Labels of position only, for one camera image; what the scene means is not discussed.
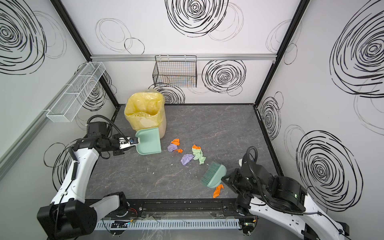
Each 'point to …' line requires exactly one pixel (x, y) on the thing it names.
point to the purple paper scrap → (171, 147)
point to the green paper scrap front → (198, 155)
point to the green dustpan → (149, 141)
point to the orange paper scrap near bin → (195, 147)
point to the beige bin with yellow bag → (146, 110)
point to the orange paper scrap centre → (176, 141)
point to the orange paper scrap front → (217, 191)
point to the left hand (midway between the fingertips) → (130, 139)
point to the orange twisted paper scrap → (179, 150)
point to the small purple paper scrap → (186, 158)
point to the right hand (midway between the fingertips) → (217, 184)
